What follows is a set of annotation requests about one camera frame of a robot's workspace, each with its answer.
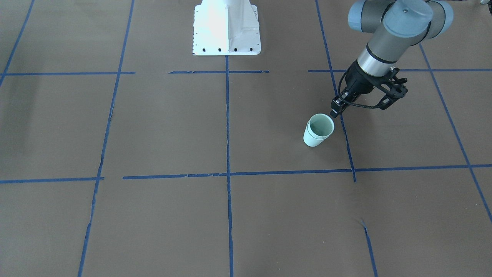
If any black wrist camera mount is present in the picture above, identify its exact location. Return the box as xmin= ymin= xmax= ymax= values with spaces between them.
xmin=370 ymin=67 xmax=408 ymax=110

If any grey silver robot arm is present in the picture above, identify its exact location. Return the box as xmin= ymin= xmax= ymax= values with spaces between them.
xmin=330 ymin=0 xmax=454 ymax=118

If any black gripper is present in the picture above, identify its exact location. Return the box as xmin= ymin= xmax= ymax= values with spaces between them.
xmin=330 ymin=61 xmax=376 ymax=118

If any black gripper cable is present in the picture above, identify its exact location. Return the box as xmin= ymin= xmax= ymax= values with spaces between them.
xmin=337 ymin=65 xmax=389 ymax=110

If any light green cup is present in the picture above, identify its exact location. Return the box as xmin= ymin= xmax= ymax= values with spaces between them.
xmin=307 ymin=113 xmax=334 ymax=140
xmin=303 ymin=124 xmax=326 ymax=147

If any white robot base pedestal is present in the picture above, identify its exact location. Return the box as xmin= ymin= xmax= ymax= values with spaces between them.
xmin=192 ymin=0 xmax=262 ymax=56

